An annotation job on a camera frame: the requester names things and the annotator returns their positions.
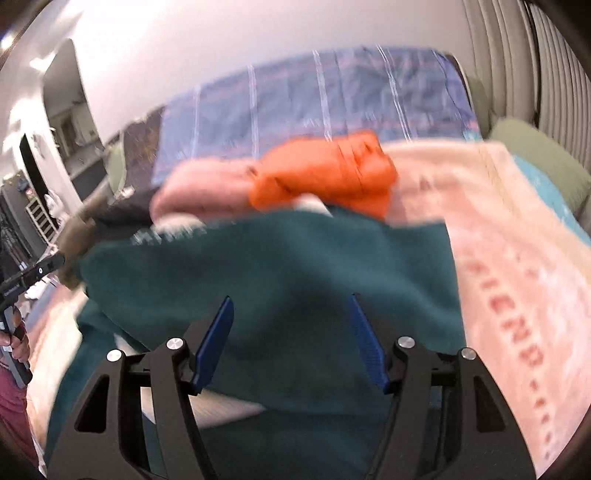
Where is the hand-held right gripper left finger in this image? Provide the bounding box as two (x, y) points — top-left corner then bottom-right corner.
(46, 295), (235, 480)

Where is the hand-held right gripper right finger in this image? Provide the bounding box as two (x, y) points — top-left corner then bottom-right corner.
(348, 293), (539, 480)

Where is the dark green sweater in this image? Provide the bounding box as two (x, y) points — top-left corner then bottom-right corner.
(46, 205), (468, 480)

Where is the person's left forearm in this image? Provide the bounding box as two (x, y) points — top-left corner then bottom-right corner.
(0, 364), (41, 468)

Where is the person's left hand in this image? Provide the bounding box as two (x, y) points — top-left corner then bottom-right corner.
(0, 329), (16, 368)

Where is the brown fuzzy garment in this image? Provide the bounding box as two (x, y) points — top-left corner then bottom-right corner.
(59, 189), (122, 289)

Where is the black garment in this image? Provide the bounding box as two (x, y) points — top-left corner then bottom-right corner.
(92, 198), (160, 229)

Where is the white fleece jacket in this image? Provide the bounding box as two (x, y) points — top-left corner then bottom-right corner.
(154, 193), (334, 237)

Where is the pink fleece blanket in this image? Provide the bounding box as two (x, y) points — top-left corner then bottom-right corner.
(385, 141), (591, 477)

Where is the pink garment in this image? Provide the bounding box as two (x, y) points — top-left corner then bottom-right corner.
(152, 159), (260, 228)

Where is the arched mirror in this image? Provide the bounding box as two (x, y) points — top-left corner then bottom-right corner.
(43, 39), (108, 200)

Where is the orange puffer jacket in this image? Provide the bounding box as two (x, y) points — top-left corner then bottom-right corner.
(249, 131), (399, 221)

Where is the teal star quilt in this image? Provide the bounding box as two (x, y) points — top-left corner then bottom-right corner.
(512, 154), (591, 234)

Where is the blue plaid duvet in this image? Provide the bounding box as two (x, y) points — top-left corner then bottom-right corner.
(152, 46), (479, 186)

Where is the large green pillow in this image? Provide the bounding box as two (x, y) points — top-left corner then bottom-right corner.
(488, 117), (591, 223)

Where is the white pleated curtain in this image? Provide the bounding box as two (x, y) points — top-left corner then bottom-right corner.
(462, 0), (591, 185)

